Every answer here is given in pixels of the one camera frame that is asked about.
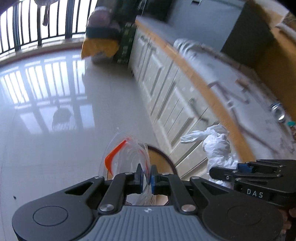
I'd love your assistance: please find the green printed box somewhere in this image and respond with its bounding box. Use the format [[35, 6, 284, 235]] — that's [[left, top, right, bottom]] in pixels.
[[113, 23, 137, 65]]

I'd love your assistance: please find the white plastic bag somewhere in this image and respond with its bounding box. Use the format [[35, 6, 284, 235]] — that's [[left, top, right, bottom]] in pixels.
[[176, 125, 239, 189]]

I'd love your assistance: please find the white cabinet with drawers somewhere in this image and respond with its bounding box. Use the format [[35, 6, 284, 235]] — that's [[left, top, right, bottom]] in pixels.
[[129, 27, 219, 168]]

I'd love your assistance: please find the person's hand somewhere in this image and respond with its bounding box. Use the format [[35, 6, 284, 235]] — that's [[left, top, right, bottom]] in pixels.
[[279, 208, 296, 234]]

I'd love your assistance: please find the yellow cloth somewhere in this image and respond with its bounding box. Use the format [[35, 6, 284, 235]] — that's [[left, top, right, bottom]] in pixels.
[[81, 38, 119, 59]]

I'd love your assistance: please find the metal drawer handle upper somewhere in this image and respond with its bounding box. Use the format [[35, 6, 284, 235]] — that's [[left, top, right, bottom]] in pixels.
[[189, 98, 209, 124]]

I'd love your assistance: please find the cartoon print bed sheet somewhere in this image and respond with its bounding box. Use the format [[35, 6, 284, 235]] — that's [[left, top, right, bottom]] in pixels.
[[173, 39, 295, 160]]

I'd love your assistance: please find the clear red-striped plastic bag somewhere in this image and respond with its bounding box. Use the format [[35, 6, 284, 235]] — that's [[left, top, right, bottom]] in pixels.
[[98, 133, 156, 206]]

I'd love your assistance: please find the dark grey cushion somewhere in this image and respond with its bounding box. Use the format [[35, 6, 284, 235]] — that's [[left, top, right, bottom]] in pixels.
[[221, 1, 275, 68]]

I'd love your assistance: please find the round tan trash bin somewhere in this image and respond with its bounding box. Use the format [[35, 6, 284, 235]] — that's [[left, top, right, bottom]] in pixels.
[[125, 145, 178, 207]]

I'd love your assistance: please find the black balcony railing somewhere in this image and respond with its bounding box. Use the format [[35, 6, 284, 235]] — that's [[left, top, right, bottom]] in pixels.
[[1, 1, 97, 57]]

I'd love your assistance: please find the teal bottle cap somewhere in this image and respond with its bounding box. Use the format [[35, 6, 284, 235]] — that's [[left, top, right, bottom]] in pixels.
[[287, 121, 296, 127]]

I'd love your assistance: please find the pink plush toy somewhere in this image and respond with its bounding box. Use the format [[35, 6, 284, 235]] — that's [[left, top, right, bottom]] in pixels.
[[86, 6, 121, 40]]

